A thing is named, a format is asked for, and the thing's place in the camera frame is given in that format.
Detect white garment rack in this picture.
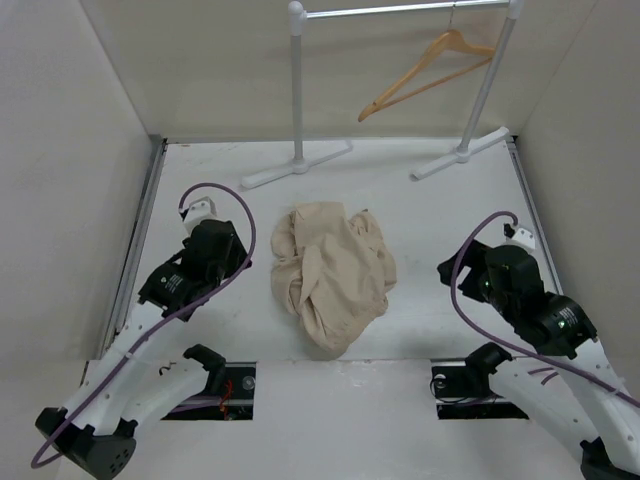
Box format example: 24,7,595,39
240,0,525,190

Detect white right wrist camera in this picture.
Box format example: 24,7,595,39
503,223,536,252

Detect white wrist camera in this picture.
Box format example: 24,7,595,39
503,223,536,252
179,196,217,235

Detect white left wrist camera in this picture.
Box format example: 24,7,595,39
179,196,217,235

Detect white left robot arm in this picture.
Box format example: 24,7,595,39
35,218,251,479

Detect wooden clothes hanger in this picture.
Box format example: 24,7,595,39
357,1,497,123

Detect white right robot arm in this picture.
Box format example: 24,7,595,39
438,240,639,479

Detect beige trousers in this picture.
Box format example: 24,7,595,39
271,202,397,359

